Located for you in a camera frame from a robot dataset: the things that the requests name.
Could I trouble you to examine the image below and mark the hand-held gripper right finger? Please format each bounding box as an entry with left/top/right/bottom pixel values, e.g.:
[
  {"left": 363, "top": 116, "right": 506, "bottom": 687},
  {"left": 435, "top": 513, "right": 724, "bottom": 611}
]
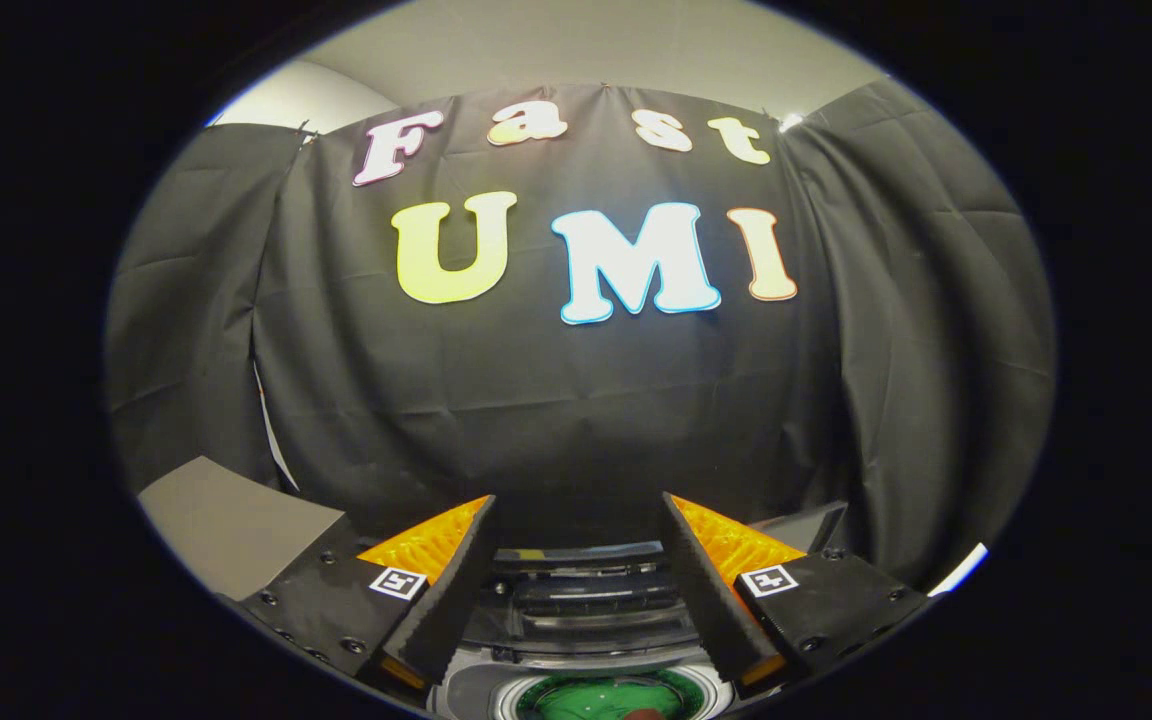
[{"left": 661, "top": 492, "right": 929, "bottom": 693}]

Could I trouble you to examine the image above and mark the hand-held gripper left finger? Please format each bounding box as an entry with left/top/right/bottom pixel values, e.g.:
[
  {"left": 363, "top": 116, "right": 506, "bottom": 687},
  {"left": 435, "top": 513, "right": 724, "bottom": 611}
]
[{"left": 236, "top": 494, "right": 497, "bottom": 693}]

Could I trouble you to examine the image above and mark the green polo shirt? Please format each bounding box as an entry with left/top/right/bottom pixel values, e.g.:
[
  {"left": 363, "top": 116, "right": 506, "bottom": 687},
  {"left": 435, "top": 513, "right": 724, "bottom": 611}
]
[{"left": 516, "top": 672, "right": 707, "bottom": 720}]

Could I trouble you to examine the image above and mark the black backdrop cloth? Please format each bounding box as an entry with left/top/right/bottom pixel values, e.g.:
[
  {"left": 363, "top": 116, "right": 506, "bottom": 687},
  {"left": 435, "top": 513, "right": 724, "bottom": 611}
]
[{"left": 104, "top": 80, "right": 1057, "bottom": 593}]

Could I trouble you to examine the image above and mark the grey cabinet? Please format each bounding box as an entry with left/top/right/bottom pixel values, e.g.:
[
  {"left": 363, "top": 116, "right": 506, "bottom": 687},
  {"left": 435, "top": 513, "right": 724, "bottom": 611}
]
[{"left": 136, "top": 456, "right": 349, "bottom": 603}]

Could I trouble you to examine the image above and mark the white paper sheet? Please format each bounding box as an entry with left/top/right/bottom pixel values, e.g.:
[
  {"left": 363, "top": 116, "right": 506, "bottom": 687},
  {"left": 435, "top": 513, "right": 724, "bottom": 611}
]
[{"left": 926, "top": 543, "right": 989, "bottom": 598}]

